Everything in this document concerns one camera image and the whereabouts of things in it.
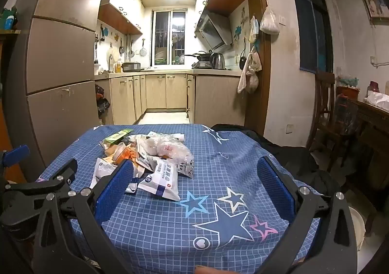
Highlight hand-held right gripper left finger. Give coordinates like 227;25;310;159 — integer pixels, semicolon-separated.
33;159;135;274

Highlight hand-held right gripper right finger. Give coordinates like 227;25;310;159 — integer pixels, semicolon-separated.
257;155;358;274

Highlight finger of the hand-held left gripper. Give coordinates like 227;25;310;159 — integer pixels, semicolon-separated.
0;145;31;169
0;158;78;217

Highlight green long carton box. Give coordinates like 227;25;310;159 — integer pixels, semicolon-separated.
103;129;134;145

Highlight silver blister pack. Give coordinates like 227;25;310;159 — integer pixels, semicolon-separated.
175;159;195;178

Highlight white crumpled packet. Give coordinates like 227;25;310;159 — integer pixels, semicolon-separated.
89;157;118;189

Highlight black jacket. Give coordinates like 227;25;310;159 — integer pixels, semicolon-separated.
210;123;341;201

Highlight orange pill bottle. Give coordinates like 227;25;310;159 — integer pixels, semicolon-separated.
105;142;138;165

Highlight white blue medicine pouch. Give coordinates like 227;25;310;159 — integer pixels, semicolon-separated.
138;163;182;202

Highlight crumpled clear plastic bag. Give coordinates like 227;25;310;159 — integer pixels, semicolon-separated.
142;133;193;161

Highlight black garbage bags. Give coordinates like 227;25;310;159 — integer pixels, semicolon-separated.
95;85;111;119

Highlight blue star-print tablecloth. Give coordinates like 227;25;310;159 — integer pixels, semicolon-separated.
35;123;335;274

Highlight beige refrigerator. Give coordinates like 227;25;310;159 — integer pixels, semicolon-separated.
6;0;111;168

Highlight wooden chair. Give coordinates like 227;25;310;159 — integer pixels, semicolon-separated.
307;70;345;173

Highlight beige kitchen base cabinets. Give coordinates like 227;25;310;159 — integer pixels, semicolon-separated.
94;70;249;126

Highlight dark wooden table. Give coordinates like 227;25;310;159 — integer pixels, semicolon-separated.
334;85;389;233

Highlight red basin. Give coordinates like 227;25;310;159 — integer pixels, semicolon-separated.
336;77;360;101

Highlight steel cooking pot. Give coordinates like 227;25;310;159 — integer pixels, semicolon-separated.
122;62;142;73

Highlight round white cutting board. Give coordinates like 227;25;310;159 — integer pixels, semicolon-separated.
107;47;121;63

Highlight blue green bottle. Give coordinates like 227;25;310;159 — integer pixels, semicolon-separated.
0;6;19;31

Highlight white tissue bag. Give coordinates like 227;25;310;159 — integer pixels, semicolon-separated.
363;91;389;108

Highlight red-lid jar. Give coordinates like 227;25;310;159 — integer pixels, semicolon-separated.
366;81;380;98

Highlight steel kettle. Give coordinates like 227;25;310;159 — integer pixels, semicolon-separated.
210;53;226;70

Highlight gas stove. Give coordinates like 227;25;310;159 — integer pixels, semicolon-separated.
191;61;227;71

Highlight black wok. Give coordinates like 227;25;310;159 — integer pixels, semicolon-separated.
184;52;213;62

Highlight yellowish hanging plastic bag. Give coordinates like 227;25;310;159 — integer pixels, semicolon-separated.
249;15;260;44

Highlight barred kitchen window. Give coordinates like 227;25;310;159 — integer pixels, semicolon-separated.
152;9;187;66

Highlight white hanging plastic bag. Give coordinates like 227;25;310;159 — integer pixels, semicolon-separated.
260;6;280;34

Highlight dark room window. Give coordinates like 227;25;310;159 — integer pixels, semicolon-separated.
287;0;335;74

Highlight steel range hood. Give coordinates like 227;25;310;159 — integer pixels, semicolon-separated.
194;8;233;52

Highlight brown wooden door frame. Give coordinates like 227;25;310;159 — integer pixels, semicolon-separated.
245;0;273;138

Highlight framed wall picture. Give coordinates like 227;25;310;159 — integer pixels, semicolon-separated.
359;0;389;21

